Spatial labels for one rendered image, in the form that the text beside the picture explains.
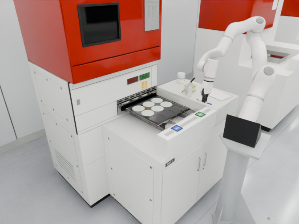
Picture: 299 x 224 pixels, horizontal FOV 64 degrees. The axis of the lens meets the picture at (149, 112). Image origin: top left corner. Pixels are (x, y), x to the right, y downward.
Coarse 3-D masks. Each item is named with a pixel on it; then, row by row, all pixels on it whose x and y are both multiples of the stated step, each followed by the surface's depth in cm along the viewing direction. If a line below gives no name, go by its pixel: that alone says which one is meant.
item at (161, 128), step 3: (132, 114) 196; (138, 117) 191; (144, 120) 187; (147, 123) 185; (150, 123) 182; (153, 126) 181; (156, 126) 179; (159, 126) 176; (162, 126) 176; (159, 129) 177; (162, 129) 174
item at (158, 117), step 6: (156, 96) 211; (150, 108) 190; (168, 108) 190; (174, 108) 191; (180, 108) 191; (186, 108) 190; (156, 114) 182; (162, 114) 182; (168, 114) 182; (174, 114) 182; (156, 120) 174; (162, 120) 174
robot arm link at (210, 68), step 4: (208, 60) 172; (212, 60) 170; (216, 60) 170; (204, 64) 176; (208, 64) 172; (212, 64) 171; (216, 64) 171; (204, 68) 175; (208, 68) 173; (212, 68) 172; (216, 68) 173; (204, 72) 177; (208, 72) 174; (212, 72) 173; (208, 76) 174; (212, 76) 174
